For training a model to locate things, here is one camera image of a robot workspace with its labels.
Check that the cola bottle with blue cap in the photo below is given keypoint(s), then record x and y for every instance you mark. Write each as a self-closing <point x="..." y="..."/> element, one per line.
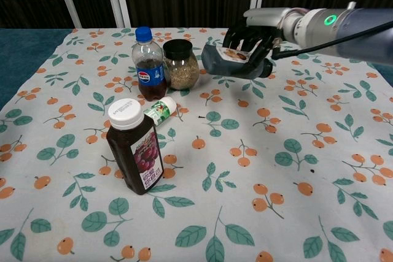
<point x="148" y="68"/>

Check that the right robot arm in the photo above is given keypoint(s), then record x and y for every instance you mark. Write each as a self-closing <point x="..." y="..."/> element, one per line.
<point x="344" y="32"/>

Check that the dark juice bottle white cap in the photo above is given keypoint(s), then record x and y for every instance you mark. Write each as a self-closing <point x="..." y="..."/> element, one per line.
<point x="135" y="151"/>

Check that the small green white bottle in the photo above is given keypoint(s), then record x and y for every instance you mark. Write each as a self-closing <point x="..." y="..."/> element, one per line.
<point x="160" y="111"/>

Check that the floral orange leaf tablecloth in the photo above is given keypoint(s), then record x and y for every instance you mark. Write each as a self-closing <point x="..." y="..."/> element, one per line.
<point x="215" y="164"/>

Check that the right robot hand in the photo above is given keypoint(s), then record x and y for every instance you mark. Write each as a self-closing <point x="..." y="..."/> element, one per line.
<point x="261" y="19"/>

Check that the glass jar with black lid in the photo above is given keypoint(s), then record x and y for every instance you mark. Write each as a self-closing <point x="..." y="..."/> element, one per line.
<point x="181" y="68"/>

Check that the grey squeeze bottle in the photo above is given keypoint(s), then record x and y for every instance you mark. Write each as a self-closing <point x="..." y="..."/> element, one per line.
<point x="218" y="63"/>

